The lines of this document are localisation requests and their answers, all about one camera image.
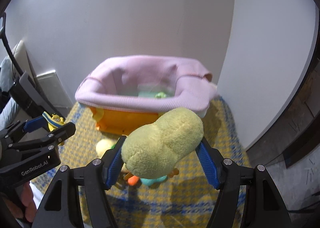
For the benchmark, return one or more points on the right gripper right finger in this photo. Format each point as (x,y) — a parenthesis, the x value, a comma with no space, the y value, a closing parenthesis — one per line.
(264,206)

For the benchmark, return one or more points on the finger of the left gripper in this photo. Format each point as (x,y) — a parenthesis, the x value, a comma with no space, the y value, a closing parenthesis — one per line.
(63,133)
(34,124)

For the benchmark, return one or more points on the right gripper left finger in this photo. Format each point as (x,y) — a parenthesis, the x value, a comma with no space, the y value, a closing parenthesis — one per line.
(60,205)

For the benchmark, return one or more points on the yellow plush bear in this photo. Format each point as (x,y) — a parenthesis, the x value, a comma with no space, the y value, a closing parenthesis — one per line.
(104,145)

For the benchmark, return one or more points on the tan peanut plush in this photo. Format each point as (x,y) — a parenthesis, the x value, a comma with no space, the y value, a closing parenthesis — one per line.
(153,150)

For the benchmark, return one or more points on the teal fabric plush toy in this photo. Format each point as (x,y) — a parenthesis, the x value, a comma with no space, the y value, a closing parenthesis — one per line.
(150,182)

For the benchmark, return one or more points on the green rubber frog toy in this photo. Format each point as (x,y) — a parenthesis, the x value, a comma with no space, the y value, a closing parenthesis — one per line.
(161,95)

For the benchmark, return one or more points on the colourful toy cube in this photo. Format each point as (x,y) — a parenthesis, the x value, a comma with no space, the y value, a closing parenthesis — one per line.
(131,179)

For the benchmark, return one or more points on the person left hand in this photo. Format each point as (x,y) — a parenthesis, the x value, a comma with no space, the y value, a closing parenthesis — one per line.
(26,198)

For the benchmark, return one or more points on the grey cushioned chair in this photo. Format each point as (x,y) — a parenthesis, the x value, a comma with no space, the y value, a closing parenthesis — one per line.
(8,74)

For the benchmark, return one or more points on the orange plastic crate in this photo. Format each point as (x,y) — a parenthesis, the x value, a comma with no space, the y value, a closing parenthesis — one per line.
(121,122)

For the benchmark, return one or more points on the yellow blue houndstooth blanket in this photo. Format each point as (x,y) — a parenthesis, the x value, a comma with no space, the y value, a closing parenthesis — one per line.
(186,200)

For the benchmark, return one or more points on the pink knit fabric liner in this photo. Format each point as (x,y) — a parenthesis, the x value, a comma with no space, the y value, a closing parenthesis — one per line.
(131,82)

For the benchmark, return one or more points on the small wooden figure toy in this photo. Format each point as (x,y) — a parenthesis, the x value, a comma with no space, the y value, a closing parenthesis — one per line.
(173,173)

